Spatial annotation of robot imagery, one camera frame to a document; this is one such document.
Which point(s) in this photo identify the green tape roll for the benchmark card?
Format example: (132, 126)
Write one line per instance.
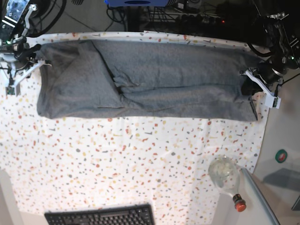
(281, 156)

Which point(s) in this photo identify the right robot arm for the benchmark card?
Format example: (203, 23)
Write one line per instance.
(15, 25)

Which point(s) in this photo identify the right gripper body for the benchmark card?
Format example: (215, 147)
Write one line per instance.
(17, 64)

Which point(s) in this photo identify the clear bottle with red cap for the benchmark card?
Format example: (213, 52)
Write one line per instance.
(225, 175)

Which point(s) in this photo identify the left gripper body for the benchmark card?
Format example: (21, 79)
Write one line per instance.
(265, 75)

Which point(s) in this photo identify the terrazzo patterned tablecloth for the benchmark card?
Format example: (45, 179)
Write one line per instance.
(73, 163)

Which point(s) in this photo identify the blue box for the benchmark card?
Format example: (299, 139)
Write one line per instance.
(136, 3)

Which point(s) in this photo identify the grey laptop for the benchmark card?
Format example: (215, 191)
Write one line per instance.
(259, 211)

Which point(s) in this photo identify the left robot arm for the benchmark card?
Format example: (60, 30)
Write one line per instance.
(281, 23)

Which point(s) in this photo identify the grey t-shirt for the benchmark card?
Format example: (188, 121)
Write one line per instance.
(108, 79)

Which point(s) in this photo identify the black keyboard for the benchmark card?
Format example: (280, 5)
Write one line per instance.
(130, 215)

